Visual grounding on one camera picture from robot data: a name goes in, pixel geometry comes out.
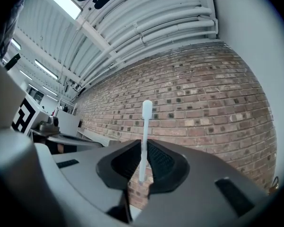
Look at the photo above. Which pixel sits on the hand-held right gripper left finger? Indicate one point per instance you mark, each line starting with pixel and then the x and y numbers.
pixel 85 169

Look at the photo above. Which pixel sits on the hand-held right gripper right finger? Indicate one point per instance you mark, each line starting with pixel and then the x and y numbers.
pixel 203 185

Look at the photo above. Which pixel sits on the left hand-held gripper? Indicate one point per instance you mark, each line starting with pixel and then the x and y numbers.
pixel 26 115

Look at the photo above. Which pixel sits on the white plastic stick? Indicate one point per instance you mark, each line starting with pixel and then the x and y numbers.
pixel 147 110

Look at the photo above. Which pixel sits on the grey shelf unit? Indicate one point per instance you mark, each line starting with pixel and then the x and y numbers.
pixel 68 122

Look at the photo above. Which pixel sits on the ceiling light tube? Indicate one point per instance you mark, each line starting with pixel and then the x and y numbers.
pixel 16 44
pixel 46 68
pixel 26 74
pixel 49 90

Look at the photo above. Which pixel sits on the globe lamp with copper base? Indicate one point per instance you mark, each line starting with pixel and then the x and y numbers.
pixel 275 187

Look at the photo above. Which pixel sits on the person's torso in fleece jacket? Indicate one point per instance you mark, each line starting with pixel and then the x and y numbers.
pixel 7 32

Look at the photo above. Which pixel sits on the white ceiling pipes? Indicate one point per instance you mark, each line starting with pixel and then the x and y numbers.
pixel 156 25

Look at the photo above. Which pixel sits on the skylight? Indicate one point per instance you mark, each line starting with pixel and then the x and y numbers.
pixel 61 1

